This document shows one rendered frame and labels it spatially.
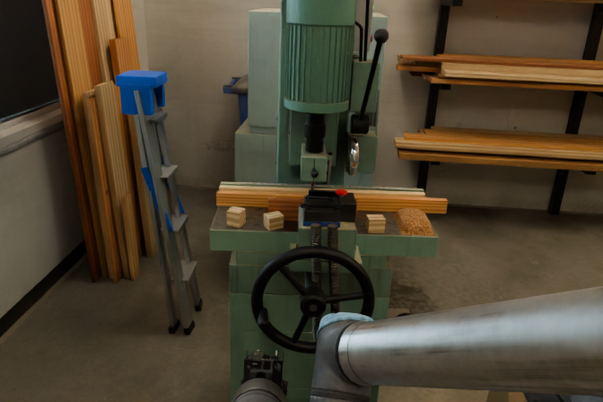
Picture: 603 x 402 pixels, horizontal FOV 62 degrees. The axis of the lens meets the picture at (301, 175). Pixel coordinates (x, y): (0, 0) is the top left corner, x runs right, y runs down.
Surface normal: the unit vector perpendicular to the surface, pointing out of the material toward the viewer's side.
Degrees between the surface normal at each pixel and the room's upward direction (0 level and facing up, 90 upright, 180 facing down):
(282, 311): 90
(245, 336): 90
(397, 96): 90
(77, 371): 0
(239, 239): 90
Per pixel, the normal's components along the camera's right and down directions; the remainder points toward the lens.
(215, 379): 0.04, -0.94
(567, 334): -0.91, -0.18
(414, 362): -0.85, 0.18
